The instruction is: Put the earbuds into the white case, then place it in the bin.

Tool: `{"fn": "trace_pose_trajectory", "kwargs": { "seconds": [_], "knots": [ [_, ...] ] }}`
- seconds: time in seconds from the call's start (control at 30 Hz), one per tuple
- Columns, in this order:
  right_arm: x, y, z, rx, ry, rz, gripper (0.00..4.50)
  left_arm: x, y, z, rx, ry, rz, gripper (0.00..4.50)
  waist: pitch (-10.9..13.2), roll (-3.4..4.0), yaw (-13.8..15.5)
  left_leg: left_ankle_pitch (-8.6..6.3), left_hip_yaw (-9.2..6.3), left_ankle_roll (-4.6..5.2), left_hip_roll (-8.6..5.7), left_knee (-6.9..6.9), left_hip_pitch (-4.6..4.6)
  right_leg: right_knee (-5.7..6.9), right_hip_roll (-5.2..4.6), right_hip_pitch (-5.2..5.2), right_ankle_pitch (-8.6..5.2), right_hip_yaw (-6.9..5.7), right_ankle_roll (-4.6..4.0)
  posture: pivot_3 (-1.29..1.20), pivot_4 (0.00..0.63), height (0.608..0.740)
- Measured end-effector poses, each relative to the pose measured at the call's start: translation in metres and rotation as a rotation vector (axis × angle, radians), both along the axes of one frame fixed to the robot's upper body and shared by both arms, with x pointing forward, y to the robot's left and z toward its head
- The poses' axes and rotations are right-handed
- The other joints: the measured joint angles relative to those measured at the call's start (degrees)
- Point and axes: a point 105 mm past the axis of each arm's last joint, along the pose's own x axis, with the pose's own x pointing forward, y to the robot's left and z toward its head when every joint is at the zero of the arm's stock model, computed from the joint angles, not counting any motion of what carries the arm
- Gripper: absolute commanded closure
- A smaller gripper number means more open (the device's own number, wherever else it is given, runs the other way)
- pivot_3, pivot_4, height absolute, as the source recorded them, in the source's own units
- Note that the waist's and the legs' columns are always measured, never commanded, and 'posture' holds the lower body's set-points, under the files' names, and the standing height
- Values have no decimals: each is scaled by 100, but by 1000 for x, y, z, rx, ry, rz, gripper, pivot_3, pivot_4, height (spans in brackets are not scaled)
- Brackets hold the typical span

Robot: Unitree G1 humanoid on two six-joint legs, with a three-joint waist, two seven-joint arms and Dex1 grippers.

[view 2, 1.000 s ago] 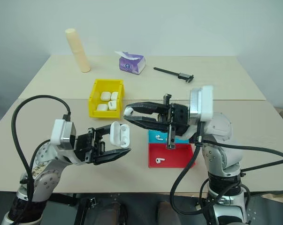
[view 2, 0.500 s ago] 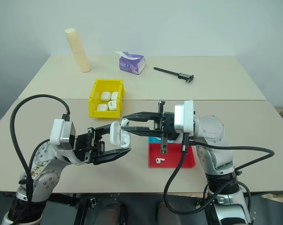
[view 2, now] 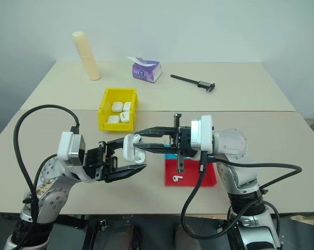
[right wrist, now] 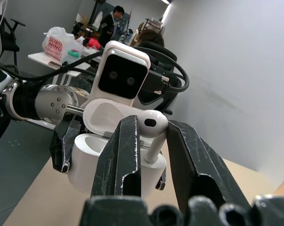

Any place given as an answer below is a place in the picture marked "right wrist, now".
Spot background storage shelf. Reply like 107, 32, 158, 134
145, 17, 165, 33

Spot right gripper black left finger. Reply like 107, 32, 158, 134
91, 114, 142, 198

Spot red object on background table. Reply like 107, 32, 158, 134
88, 37, 101, 49

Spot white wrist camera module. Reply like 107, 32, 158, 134
84, 40, 151, 111

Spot standing person in black jacket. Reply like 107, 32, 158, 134
98, 5, 125, 47

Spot white earbud charging case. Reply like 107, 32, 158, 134
66, 98, 167, 199

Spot white background table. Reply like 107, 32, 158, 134
28, 46, 103, 79

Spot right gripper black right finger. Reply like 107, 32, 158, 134
167, 120, 252, 210

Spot seated person with brown hair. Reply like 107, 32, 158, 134
139, 29, 165, 48

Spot black mesh office chair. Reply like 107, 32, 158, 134
132, 41, 180, 114

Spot black armrest office chair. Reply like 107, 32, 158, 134
0, 17, 26, 69

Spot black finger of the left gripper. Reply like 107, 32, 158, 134
155, 167, 168, 190
51, 117, 82, 174

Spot white red-print plastic bag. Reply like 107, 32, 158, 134
42, 26, 84, 63

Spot green round container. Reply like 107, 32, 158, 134
67, 48, 81, 58

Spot white earbud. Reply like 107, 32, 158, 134
137, 109, 169, 164

